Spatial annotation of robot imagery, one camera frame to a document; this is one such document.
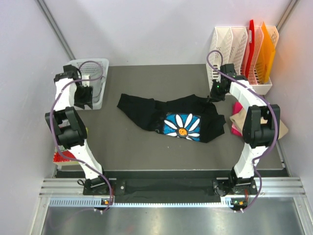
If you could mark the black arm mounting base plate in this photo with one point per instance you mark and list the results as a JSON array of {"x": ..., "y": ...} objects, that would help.
[{"x": 147, "y": 188}]

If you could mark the black daisy print t shirt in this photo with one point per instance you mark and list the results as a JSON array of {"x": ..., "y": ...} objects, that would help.
[{"x": 191, "y": 118}]

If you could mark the white plastic mesh basket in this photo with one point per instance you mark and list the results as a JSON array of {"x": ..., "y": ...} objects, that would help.
[{"x": 96, "y": 69}]

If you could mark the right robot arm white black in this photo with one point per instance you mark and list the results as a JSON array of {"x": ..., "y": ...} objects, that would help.
[{"x": 261, "y": 125}]

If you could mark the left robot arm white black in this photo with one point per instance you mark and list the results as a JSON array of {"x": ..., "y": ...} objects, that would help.
[{"x": 68, "y": 130}]

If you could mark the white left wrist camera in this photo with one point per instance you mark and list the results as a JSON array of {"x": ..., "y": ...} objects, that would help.
[{"x": 86, "y": 80}]

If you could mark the pink t shirt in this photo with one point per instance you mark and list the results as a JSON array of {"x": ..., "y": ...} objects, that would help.
[{"x": 237, "y": 119}]

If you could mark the white slotted cable duct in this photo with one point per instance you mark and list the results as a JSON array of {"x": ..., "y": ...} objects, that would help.
[{"x": 102, "y": 203}]

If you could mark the orange plastic folder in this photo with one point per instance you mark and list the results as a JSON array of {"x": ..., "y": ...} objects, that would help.
[{"x": 266, "y": 56}]

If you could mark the beige t shirt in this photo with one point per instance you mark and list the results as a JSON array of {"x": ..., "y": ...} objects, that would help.
[{"x": 283, "y": 130}]

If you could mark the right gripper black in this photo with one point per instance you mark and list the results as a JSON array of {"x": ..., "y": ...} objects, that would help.
[{"x": 212, "y": 97}]

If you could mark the white file organizer rack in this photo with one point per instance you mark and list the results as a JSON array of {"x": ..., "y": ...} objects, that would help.
[{"x": 233, "y": 43}]

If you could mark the red illustrated book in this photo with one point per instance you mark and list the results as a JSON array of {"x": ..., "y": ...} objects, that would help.
[{"x": 61, "y": 161}]

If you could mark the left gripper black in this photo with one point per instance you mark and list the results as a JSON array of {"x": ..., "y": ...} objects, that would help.
[{"x": 88, "y": 100}]

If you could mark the red plastic folder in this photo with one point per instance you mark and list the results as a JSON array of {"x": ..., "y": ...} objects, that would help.
[{"x": 249, "y": 48}]

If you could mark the grey cloth in basket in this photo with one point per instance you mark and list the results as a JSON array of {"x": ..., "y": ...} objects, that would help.
[{"x": 97, "y": 87}]

